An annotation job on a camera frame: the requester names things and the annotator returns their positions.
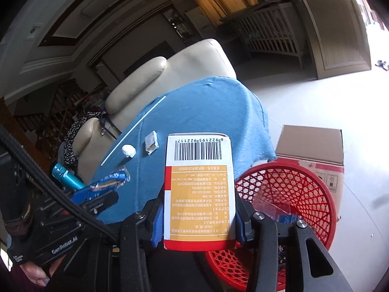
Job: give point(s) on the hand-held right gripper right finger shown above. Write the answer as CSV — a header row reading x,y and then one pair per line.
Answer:
x,y
241,228

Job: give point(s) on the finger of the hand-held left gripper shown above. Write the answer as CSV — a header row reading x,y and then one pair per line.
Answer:
x,y
105,201
83,195

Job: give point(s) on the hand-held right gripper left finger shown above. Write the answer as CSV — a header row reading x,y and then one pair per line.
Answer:
x,y
156,225

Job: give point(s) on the white orange medicine box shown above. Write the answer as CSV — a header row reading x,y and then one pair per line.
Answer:
x,y
197,194

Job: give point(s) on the white tissue ball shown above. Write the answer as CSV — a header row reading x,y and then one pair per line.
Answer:
x,y
128,151

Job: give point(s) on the red mesh basket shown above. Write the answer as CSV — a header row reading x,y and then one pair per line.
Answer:
x,y
304,188

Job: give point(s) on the small silver sachet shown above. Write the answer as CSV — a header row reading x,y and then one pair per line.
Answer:
x,y
151,141

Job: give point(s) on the person's left hand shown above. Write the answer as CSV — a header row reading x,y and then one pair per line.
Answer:
x,y
35,273

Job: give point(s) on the teal water bottle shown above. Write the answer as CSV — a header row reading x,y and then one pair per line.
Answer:
x,y
68,178

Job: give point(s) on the black white dotted cloth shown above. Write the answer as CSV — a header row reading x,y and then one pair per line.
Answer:
x,y
73,140

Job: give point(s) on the thin white stick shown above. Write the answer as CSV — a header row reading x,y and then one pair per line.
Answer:
x,y
133,130

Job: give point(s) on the wooden staircase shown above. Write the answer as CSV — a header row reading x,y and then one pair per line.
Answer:
x,y
60,109

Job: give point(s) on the brown cardboard box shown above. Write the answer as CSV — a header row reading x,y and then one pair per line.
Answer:
x,y
313,143

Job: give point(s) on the blue tablecloth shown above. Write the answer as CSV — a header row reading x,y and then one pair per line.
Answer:
x,y
197,109

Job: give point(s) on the cream leather sofa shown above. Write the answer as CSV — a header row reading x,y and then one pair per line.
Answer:
x,y
194,67

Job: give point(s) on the dark display shelf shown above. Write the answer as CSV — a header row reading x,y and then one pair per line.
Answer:
x,y
175,21

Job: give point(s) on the white wooden crib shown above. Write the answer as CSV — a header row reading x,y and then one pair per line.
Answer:
x,y
267,33

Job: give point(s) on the wooden door with glass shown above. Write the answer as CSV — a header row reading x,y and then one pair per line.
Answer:
x,y
343,45

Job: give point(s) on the dark shoe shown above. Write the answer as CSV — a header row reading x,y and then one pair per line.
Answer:
x,y
381,64

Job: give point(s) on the orange curtain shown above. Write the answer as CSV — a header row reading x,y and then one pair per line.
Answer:
x,y
218,0

